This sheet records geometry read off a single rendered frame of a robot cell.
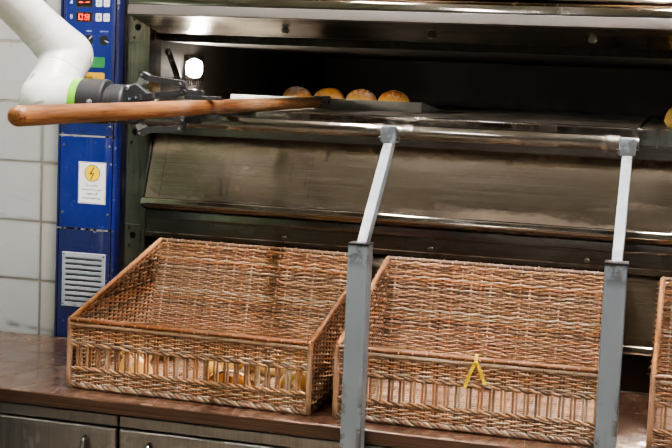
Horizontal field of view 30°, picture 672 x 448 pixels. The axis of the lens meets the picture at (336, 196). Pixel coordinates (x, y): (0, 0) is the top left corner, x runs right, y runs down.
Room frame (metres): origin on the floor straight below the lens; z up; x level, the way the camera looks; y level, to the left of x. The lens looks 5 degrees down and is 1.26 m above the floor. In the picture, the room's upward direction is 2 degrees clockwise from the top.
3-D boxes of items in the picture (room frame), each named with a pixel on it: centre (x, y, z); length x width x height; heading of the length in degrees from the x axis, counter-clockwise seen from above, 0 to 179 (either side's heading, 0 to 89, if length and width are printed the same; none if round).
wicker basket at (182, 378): (2.79, 0.23, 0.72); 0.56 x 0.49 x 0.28; 74
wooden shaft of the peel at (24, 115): (2.58, 0.26, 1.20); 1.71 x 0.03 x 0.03; 167
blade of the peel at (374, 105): (3.67, 0.00, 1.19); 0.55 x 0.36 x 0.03; 77
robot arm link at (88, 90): (2.59, 0.50, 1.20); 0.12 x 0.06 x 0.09; 166
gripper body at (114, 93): (2.57, 0.43, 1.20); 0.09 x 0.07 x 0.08; 76
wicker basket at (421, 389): (2.64, -0.33, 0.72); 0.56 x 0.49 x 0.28; 76
